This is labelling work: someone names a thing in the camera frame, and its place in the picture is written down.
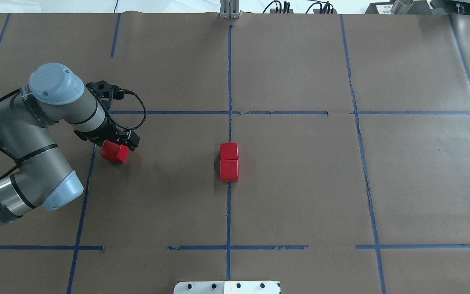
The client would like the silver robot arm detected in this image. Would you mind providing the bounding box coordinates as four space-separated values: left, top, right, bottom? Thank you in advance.
0 63 145 226

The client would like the metal cup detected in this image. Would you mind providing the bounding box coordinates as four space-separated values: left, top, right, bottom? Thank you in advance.
390 0 414 15

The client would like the aluminium frame post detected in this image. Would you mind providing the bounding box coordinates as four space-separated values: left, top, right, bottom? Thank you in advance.
219 0 240 19

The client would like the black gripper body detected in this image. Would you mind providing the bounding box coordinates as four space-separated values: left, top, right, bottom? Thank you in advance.
74 127 140 152

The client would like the white camera mast pillar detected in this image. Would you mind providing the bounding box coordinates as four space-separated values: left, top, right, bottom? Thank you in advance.
173 281 282 294

